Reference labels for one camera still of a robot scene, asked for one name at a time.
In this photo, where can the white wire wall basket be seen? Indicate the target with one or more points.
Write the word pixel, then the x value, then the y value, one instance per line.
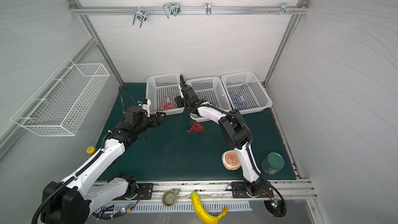
pixel 61 104

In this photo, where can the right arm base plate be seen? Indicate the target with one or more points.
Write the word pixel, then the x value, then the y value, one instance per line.
pixel 239 191

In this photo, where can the white vented cable duct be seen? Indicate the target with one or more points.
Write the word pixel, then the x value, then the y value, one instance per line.
pixel 180 207

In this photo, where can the horizontal aluminium rail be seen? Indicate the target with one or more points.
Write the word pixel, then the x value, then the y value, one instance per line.
pixel 185 10

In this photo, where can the yellow banana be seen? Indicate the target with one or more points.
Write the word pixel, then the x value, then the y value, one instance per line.
pixel 202 214

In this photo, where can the yellow capped sauce bottle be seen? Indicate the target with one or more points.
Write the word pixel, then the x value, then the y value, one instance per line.
pixel 91 150

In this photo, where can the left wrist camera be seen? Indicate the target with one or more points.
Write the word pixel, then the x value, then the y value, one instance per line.
pixel 145 104

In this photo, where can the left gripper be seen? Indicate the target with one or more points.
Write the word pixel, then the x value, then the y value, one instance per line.
pixel 160 121

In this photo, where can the white perforated basket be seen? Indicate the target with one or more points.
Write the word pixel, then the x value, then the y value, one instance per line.
pixel 162 90
pixel 246 93
pixel 205 99

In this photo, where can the green lidded jar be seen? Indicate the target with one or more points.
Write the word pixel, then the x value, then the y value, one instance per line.
pixel 272 163

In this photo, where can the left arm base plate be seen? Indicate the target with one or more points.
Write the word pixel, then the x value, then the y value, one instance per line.
pixel 142 191

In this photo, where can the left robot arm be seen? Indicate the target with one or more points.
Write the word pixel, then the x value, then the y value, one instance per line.
pixel 71 201

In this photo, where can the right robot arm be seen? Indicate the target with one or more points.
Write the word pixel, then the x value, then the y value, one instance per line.
pixel 238 135

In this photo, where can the middle metal clamp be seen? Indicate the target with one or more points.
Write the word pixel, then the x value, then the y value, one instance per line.
pixel 171 9

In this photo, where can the left metal clamp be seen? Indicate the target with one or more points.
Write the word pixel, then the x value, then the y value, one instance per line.
pixel 140 16

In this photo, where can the small metal bracket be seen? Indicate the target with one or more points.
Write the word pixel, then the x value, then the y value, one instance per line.
pixel 208 8

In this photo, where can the right white perforated basket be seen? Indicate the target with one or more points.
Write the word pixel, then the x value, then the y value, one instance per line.
pixel 246 93

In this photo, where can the right metal clamp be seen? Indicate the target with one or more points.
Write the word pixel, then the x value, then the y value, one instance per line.
pixel 283 10

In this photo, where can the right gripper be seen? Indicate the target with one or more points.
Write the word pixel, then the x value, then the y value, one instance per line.
pixel 181 100

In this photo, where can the metal clamp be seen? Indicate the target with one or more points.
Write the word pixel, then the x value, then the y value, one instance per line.
pixel 283 10
pixel 171 9
pixel 140 16

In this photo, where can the middle white perforated basket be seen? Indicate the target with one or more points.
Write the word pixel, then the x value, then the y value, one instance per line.
pixel 205 99

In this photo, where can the round toy food disc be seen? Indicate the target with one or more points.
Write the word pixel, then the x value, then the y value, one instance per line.
pixel 230 160

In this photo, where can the left white perforated basket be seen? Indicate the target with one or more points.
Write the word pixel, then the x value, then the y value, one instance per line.
pixel 162 90

